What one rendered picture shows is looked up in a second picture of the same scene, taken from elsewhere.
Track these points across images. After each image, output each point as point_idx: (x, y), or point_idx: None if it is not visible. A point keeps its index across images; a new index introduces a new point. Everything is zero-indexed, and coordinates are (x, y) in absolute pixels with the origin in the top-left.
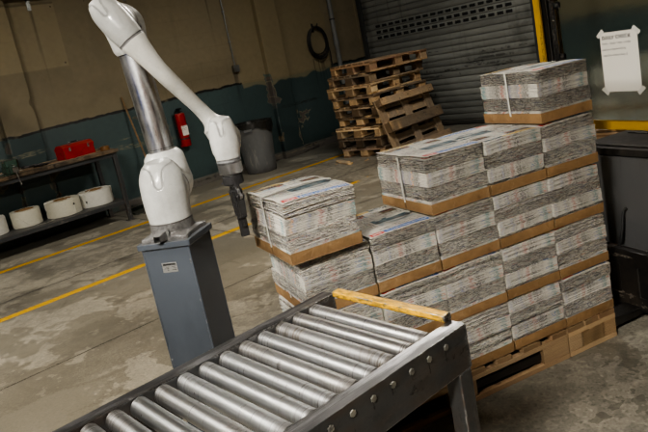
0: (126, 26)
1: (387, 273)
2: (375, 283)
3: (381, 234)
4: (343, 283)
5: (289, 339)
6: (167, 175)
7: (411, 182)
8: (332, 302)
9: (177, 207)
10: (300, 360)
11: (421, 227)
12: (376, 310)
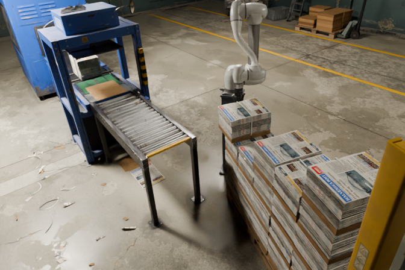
0: (231, 17)
1: (240, 164)
2: (237, 162)
3: (240, 149)
4: (231, 150)
5: (164, 130)
6: (226, 73)
7: None
8: (191, 140)
9: (226, 84)
10: (150, 132)
11: (249, 164)
12: (236, 170)
